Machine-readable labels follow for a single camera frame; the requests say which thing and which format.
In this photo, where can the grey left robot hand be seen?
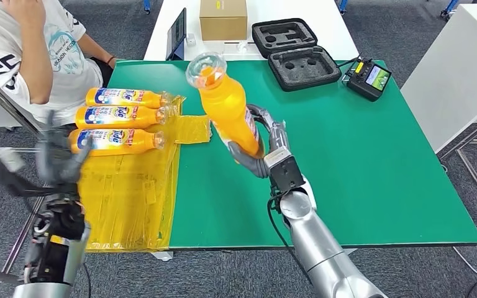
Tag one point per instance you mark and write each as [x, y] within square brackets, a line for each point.
[59, 160]

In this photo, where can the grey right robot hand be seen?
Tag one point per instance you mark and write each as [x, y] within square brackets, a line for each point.
[277, 135]

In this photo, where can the person's right hand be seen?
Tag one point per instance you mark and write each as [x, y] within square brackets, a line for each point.
[24, 10]

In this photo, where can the orange detergent bottle clear cap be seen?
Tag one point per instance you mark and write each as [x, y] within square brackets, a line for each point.
[144, 144]
[226, 107]
[152, 100]
[146, 119]

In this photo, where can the person's left forearm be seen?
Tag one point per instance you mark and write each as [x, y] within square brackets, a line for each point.
[94, 47]

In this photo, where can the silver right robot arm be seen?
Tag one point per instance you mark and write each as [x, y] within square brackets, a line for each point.
[320, 251]

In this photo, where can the person's right forearm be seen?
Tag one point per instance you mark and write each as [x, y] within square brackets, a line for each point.
[37, 65]

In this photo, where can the black foam-lined case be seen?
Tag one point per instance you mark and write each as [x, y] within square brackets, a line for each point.
[302, 69]

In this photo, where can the person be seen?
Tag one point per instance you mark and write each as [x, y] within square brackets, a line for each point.
[69, 70]

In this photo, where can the yellow taped cardboard sheet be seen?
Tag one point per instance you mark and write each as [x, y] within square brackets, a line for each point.
[127, 197]

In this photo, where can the green table mat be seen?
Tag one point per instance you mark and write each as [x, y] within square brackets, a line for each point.
[366, 164]

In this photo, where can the clear plastic holder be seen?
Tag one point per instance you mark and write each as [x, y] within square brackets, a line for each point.
[242, 48]

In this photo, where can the black remote controller with screen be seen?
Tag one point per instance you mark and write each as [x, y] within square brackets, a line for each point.
[367, 83]

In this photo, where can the blue metal leg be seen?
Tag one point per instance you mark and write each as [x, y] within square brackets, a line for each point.
[344, 6]
[147, 5]
[451, 8]

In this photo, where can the brown cardboard box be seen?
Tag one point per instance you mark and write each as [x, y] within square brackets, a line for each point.
[223, 20]

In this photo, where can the small white charger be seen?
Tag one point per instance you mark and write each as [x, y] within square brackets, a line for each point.
[190, 39]

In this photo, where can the white table foot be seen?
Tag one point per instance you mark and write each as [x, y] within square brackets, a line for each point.
[162, 256]

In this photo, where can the black tablet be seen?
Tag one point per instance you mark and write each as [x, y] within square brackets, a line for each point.
[177, 33]

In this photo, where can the white side table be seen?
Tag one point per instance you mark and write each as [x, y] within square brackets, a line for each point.
[456, 70]

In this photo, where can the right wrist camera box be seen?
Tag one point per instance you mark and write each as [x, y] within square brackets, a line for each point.
[288, 175]

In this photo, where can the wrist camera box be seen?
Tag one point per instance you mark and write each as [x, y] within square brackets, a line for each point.
[288, 175]
[6, 158]

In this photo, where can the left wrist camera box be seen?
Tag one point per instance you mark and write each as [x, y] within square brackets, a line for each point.
[6, 158]

